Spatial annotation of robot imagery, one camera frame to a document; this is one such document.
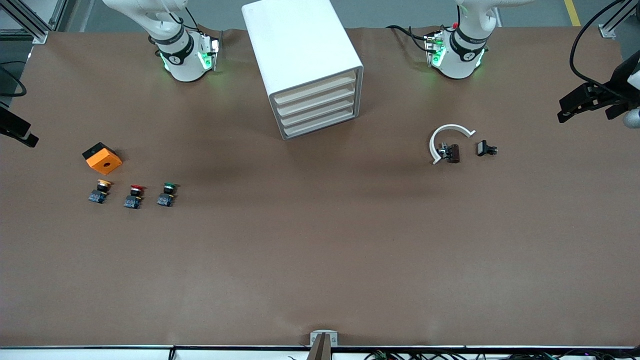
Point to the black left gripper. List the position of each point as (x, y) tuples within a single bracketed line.
[(618, 81)]

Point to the yellow push button switch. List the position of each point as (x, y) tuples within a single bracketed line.
[(98, 196)]

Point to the cream plastic drawer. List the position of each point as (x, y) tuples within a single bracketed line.
[(320, 112), (317, 100), (315, 89), (322, 123)]

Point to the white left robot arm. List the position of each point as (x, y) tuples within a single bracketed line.
[(465, 60)]

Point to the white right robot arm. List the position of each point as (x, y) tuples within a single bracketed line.
[(186, 67)]

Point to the white drawer cabinet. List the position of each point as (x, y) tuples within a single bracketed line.
[(300, 45)]

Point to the orange box with hole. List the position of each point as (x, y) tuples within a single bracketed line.
[(105, 162)]

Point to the yellow floor tape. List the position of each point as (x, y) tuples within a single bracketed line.
[(573, 12)]

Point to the small black connector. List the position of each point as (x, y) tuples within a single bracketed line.
[(482, 148)]

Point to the white curved pipe clamp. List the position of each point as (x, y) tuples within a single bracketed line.
[(432, 146)]

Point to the brown table cover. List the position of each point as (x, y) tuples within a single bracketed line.
[(320, 250)]

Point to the aluminium frame profile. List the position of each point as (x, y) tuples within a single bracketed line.
[(30, 25), (607, 31)]

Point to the red push button switch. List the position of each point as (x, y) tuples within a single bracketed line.
[(132, 201)]

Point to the green push button switch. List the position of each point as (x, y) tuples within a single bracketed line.
[(165, 200)]

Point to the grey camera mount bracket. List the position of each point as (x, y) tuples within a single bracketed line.
[(324, 350)]

